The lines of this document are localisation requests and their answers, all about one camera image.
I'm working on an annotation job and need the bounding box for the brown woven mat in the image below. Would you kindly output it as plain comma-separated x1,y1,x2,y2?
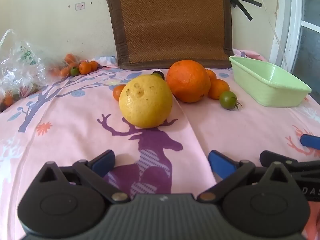
105,0,234,70

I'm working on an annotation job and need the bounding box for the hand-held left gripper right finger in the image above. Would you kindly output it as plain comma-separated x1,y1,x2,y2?
197,150,300,203

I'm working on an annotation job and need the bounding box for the small orange tangerine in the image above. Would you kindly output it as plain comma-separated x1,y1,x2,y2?
205,69,217,82
112,84,126,102
208,79,230,100

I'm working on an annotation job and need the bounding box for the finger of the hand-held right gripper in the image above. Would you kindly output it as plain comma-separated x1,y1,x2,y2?
259,150,299,167
300,134,320,151

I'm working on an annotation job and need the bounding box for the white window frame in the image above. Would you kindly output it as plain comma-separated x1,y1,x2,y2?
269,0,320,80

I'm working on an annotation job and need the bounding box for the light green plastic basin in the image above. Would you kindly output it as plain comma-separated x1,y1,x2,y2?
229,56,312,107

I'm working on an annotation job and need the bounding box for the clear plastic bag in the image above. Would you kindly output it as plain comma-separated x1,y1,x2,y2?
0,29,47,110

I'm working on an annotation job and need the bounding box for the pink printed bed sheet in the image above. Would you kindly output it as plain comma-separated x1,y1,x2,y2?
0,49,320,240

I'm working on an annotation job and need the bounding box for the thin white cable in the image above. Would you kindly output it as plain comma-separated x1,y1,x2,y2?
251,0,288,68

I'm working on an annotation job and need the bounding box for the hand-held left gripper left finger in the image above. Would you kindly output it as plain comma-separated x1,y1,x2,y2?
32,149,131,203

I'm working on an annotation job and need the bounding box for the large orange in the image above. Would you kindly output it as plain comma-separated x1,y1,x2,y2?
166,59,211,103

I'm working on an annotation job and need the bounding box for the black strap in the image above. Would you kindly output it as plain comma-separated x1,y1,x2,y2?
227,0,262,22

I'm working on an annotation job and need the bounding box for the large yellow lemon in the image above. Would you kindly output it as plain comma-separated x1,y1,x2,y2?
119,74,173,128

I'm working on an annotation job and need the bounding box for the pile of small tangerines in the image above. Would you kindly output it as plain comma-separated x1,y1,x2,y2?
49,53,98,78

